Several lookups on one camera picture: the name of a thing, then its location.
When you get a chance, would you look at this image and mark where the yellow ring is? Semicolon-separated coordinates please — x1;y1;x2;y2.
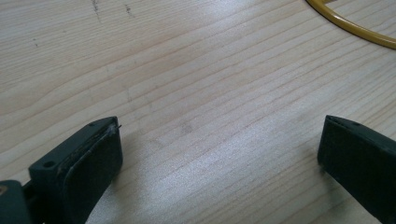
304;0;396;50

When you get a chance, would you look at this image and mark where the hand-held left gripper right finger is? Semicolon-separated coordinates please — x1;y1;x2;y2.
317;114;396;224

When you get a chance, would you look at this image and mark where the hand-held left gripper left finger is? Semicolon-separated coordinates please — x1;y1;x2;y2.
28;116;124;224

